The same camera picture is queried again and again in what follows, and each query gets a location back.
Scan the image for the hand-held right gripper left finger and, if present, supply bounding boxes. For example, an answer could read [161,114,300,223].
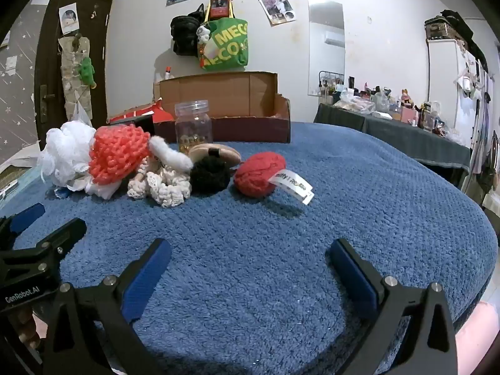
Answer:
[41,238,173,375]

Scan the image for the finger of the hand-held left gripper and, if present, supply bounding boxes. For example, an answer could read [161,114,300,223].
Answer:
[0,203,46,243]
[33,218,87,262]

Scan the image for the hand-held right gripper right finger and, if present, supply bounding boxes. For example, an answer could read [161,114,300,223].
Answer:
[329,238,458,375]

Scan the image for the white tissue paper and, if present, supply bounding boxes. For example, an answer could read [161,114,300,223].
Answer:
[84,176,118,200]

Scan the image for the white mesh bath pouf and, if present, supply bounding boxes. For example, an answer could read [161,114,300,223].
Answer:
[38,121,98,192]

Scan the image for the cream crochet scrunchie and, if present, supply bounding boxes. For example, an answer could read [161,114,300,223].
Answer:
[127,156,193,208]

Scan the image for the red mesh bath pouf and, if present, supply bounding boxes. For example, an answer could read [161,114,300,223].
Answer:
[88,124,152,186]

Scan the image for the black scrunchie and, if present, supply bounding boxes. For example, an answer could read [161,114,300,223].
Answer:
[189,155,232,195]

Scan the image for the brown cardboard box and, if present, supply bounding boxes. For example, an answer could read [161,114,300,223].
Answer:
[107,71,292,144]

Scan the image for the person's left hand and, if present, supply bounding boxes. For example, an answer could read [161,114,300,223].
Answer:
[12,307,42,356]

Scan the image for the blue textured blanket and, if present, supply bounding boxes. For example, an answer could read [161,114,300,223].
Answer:
[0,121,498,375]

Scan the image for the clear plastic bag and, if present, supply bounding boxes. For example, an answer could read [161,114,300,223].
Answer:
[69,99,94,129]

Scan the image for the clear hanging organizer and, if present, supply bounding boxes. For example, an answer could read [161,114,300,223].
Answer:
[58,33,93,120]

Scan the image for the table with dark cloth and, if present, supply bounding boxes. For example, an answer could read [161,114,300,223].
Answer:
[313,102,471,188]

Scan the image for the red printed box liner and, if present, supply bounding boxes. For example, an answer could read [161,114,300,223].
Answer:
[109,102,175,123]

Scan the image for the green plush toy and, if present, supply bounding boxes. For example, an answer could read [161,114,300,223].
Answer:
[78,57,97,87]

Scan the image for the clear plastic jar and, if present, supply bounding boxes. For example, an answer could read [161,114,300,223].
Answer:
[174,100,213,155]

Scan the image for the dark wooden door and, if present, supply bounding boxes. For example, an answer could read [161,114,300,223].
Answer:
[35,0,118,153]

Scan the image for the cluster of cosmetic bottles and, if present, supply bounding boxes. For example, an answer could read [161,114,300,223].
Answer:
[318,72,465,137]

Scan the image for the photo sheet on door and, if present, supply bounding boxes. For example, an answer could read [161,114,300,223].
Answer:
[58,3,78,35]

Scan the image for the white fridge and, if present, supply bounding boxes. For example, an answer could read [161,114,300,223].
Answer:
[424,37,493,149]

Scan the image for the black bag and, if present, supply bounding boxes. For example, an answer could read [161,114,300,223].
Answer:
[170,4,206,57]

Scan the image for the green tote bag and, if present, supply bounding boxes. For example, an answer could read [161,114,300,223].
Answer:
[197,17,251,72]

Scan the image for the dark patterned case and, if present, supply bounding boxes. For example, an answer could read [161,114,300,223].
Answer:
[424,16,462,42]

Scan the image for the black hanging clothing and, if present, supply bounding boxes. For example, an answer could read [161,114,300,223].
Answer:
[441,8,489,67]

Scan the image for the red box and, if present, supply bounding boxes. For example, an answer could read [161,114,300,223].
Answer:
[209,0,232,20]

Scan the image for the door handle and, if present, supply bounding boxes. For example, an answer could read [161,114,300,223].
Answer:
[33,84,55,126]

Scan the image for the wall mirror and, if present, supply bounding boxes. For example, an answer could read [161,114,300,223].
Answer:
[307,0,346,98]

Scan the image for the photo wall poster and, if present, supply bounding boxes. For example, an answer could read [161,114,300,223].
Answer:
[258,0,297,27]

